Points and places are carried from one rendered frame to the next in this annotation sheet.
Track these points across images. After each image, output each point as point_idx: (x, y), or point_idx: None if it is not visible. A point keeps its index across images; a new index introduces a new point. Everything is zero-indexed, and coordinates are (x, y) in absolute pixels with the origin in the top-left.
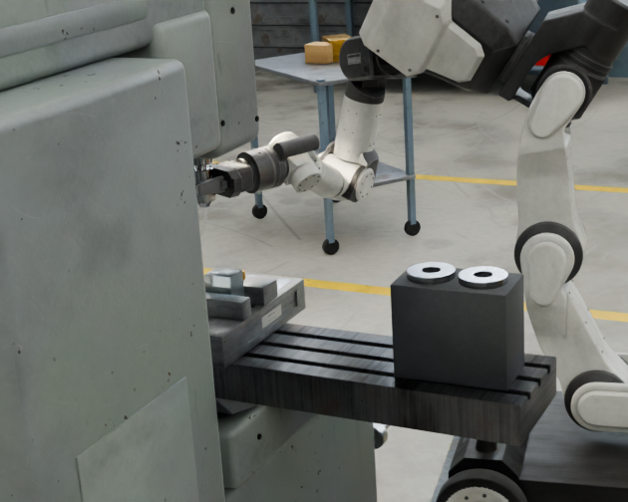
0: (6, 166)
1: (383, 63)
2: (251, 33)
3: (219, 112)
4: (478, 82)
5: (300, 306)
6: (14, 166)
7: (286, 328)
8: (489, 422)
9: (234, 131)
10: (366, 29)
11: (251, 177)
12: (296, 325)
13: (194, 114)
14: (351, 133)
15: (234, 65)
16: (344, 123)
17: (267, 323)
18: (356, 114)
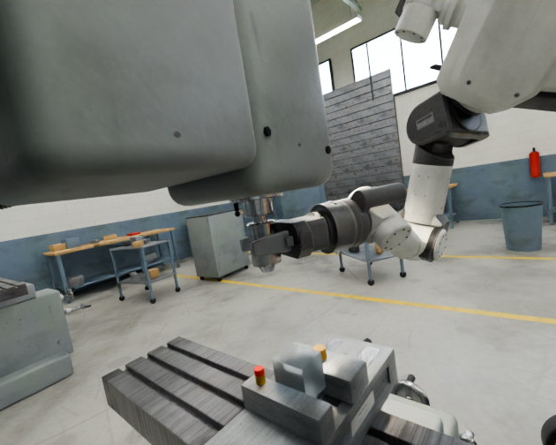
0: None
1: (460, 116)
2: (313, 33)
3: (259, 111)
4: None
5: (393, 381)
6: None
7: (382, 424)
8: None
9: (292, 154)
10: (449, 65)
11: (326, 231)
12: (394, 418)
13: (168, 56)
14: (423, 197)
15: (287, 55)
16: (415, 188)
17: (358, 425)
18: (428, 177)
